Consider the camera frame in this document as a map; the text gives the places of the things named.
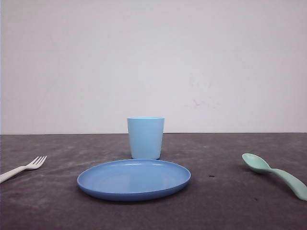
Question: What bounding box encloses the light blue plastic cup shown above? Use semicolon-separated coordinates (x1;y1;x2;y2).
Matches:
127;116;165;160

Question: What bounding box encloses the mint green plastic spoon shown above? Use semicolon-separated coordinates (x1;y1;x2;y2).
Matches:
242;153;307;201

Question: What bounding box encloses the white plastic fork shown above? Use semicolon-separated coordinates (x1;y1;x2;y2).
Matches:
0;156;47;183

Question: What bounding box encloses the blue plastic plate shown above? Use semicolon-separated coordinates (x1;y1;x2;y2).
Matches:
77;159;191;202

